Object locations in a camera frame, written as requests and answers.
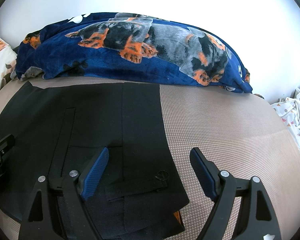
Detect black pants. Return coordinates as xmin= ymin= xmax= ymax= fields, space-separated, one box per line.
xmin=0 ymin=82 xmax=189 ymax=239

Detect white dotted bedsheet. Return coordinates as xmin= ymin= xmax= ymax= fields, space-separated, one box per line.
xmin=271 ymin=89 xmax=300 ymax=151

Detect blue dog print blanket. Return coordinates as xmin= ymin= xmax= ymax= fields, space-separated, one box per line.
xmin=11 ymin=12 xmax=253 ymax=93

